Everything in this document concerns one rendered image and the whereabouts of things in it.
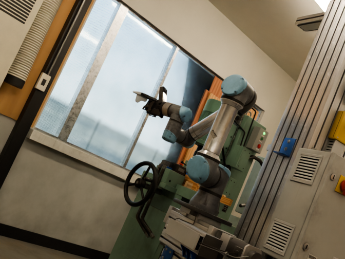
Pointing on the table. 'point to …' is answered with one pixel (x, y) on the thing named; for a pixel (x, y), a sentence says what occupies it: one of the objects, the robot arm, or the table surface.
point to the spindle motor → (213, 105)
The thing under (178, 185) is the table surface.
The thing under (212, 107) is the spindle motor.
